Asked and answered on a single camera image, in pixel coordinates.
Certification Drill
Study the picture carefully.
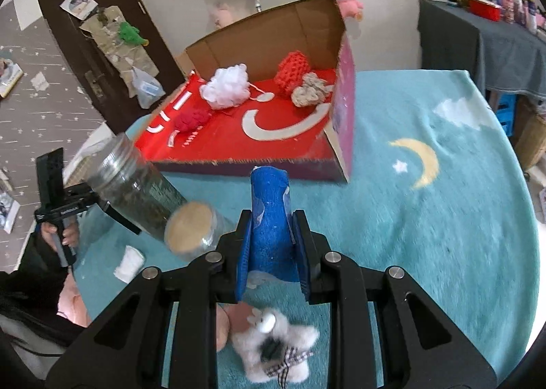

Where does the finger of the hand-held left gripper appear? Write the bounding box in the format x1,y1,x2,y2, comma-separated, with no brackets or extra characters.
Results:
96,197,142,236

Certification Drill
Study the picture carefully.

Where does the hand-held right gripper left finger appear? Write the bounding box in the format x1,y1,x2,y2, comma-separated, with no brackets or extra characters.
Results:
45,209,257,389

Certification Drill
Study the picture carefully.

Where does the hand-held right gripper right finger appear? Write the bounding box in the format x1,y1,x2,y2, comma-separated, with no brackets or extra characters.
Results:
291,210,498,389

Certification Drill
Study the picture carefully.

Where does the glass jar with metal lid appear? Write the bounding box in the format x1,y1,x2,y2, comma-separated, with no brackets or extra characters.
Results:
87,133,236,262

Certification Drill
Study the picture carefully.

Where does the white cloth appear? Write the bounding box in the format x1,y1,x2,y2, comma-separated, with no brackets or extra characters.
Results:
113,245,145,284

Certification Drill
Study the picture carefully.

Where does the blue sponge cloth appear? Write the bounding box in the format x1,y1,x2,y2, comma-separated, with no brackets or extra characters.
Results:
247,165,301,287

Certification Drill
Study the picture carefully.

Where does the white fluffy star hair clip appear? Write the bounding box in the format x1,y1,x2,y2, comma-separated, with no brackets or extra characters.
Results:
230,306,320,385

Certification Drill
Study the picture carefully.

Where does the red scrunchie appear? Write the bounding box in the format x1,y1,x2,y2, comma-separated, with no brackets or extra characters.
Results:
173,109,212,134

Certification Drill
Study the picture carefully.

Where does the cardboard box with red lining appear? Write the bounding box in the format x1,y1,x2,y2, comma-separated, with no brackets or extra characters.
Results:
133,0,357,184

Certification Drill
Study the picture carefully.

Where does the white mesh bath pouf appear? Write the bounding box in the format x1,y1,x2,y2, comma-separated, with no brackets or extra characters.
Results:
200,64,257,109

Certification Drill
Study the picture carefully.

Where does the cream crochet scrunchie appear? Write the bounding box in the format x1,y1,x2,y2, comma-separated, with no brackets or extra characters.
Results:
291,72,335,108

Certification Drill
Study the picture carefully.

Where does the orange foam mesh net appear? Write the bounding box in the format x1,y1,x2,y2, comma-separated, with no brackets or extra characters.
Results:
274,51,311,96

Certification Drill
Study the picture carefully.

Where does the person's left forearm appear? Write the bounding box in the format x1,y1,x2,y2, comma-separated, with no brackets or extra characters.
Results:
0,231,73,313

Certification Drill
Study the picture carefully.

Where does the person's left hand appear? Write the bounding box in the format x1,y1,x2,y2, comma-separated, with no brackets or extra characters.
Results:
40,214,82,257

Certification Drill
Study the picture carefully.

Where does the clear plastic bag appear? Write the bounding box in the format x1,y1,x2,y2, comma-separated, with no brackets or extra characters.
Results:
130,67,166,109

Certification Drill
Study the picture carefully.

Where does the dark wooden door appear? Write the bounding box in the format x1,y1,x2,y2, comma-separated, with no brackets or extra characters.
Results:
36,0,188,138

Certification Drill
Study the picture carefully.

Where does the green plush frog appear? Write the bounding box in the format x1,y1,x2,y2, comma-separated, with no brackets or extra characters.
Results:
117,21,150,47

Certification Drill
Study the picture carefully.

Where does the photo card on door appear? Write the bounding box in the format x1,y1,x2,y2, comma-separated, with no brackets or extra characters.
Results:
60,0,97,19

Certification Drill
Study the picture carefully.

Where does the blue plastic crate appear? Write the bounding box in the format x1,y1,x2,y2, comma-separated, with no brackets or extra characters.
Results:
495,92,523,138

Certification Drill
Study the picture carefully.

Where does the table with grey cloth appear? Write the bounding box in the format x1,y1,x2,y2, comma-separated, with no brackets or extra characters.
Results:
416,0,546,102

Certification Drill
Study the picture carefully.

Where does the red plastic basin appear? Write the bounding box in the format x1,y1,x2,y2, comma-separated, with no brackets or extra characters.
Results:
468,0,504,23

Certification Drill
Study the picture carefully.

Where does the metal door handle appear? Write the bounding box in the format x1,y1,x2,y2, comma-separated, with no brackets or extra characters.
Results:
84,69,105,100

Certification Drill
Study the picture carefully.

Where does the beige hanging wall organizer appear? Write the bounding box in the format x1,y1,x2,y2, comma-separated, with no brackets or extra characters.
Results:
79,5,160,83

